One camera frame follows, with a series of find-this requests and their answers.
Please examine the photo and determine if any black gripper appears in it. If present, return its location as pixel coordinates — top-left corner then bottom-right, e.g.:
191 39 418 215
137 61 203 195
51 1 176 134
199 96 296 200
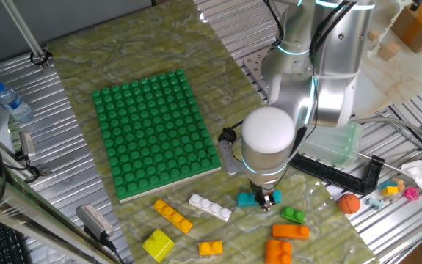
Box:
247 177 276 213

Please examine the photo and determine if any teal four-stud brick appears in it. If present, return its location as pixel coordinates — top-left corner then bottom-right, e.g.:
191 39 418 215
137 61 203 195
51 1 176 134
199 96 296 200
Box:
236 188 283 208

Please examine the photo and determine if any green two-stud brick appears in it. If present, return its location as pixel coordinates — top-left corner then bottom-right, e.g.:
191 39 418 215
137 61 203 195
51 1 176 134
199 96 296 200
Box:
280 206 306 225

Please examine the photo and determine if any orange long brick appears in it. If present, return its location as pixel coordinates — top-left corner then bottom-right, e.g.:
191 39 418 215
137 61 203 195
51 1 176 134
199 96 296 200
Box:
272 224 310 241

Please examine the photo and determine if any white four-stud brick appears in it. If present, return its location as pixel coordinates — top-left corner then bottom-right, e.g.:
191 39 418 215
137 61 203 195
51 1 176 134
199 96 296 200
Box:
188 193 233 223

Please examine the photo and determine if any orange square brick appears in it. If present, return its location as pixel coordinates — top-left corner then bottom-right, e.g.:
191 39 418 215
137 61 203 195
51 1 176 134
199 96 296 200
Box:
264 239 292 264

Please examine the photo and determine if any amber two-stud brick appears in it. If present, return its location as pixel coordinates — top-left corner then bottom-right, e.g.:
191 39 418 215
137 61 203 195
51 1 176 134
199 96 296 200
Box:
198 240 224 257

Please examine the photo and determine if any black C-clamp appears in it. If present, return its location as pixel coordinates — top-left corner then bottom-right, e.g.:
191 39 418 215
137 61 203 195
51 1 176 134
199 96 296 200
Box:
290 152 385 195

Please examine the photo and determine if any small basketball toy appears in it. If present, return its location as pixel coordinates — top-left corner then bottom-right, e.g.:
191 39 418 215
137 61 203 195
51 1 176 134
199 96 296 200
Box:
338 193 361 215

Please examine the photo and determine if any amber four-stud brick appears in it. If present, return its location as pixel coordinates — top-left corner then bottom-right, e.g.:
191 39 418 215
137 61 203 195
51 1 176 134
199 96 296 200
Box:
152 199 194 235

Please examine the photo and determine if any translucent plastic box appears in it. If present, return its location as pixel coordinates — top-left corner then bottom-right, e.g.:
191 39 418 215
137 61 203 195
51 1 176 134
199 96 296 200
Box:
300 120 364 169

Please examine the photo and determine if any light blue small toy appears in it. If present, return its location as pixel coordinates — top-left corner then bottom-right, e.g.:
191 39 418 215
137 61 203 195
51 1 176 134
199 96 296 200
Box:
365 197 385 212

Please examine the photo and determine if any lime yellow square brick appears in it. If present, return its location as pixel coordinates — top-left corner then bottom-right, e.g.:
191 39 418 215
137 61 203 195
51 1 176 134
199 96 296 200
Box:
141 228 175 263

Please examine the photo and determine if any green studded baseplate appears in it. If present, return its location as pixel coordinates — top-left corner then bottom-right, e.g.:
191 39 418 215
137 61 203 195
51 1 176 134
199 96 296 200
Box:
91 68 222 203

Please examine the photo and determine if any pink small toy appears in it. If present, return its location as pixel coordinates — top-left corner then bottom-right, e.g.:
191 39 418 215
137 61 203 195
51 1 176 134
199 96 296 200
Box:
403 186 421 202

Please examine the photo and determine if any white marble pattern sheet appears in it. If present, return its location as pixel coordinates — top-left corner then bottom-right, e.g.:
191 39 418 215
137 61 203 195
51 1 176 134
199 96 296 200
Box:
349 0 422 118

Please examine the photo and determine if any large wooden cube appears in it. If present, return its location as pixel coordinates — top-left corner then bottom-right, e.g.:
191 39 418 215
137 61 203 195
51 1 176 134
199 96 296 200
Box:
378 40 401 62

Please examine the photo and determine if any green marble pattern mat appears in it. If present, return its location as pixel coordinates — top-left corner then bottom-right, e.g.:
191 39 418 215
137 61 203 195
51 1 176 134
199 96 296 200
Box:
47 0 380 264

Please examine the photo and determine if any brown cardboard box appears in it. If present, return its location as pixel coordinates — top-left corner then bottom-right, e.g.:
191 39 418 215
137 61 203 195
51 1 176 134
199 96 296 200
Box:
390 0 422 54

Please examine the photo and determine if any clear water bottle blue cap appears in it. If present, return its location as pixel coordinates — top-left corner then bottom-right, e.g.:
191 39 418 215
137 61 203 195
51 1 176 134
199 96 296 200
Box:
0 81 34 123

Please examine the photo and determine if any metal tripod pole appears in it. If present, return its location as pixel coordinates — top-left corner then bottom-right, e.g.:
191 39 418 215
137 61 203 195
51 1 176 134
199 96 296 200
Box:
0 0 54 70

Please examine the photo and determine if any gray wrist camera bracket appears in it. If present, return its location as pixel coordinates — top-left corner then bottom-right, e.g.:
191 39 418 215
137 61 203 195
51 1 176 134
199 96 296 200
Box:
218 139 248 176

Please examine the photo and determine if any black camera cable with plug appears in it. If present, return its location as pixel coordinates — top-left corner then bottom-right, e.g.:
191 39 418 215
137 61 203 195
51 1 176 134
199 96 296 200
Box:
217 120 245 144

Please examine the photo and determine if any aluminium arm base plate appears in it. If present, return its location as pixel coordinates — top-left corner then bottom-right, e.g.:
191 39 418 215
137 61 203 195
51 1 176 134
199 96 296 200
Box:
242 47 281 100

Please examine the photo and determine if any gray arm power cable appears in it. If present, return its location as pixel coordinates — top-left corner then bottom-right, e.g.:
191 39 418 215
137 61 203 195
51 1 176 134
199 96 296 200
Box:
352 116 422 151

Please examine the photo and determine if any gray camera with label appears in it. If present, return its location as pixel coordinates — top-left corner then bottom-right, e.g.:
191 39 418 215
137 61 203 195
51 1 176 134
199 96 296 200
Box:
76 204 115 243

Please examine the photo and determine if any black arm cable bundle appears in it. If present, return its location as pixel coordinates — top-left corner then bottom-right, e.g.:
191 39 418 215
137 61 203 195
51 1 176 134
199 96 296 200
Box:
261 0 358 125

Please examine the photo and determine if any metal frame bar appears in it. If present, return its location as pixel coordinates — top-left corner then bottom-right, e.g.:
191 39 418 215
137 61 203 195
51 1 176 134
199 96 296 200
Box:
0 157 122 264

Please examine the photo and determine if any small gray camera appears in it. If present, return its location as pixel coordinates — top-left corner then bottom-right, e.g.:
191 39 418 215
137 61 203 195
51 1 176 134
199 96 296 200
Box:
18 131 37 161

